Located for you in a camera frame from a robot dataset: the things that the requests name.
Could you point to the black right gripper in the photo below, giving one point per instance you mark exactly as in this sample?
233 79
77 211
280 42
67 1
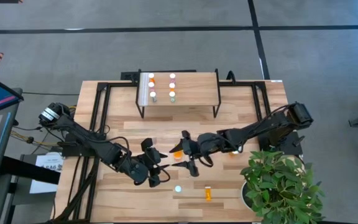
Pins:
210 144

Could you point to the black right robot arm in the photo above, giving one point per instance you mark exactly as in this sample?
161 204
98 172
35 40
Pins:
259 127

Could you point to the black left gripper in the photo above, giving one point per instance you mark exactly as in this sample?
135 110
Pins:
140 168

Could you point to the green leafy plant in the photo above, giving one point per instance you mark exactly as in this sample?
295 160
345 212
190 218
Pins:
278 186

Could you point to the black power strip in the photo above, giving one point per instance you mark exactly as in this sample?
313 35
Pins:
129 76

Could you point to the wide orange medicine bottle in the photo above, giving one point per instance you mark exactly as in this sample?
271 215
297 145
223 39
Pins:
235 152
177 154

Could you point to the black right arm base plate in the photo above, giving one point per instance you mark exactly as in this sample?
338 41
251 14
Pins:
287 146

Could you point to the wooden shelf black metal frame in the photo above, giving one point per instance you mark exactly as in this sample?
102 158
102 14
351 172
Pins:
197 90

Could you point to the white plant pot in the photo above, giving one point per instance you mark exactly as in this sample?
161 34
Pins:
244 196

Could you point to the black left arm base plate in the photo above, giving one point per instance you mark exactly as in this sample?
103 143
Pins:
73 151

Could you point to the white paper sheet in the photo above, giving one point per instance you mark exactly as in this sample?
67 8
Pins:
50 160

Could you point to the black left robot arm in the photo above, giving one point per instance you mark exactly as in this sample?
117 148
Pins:
85 137

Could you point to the black stand bar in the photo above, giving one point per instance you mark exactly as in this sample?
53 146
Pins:
26 169

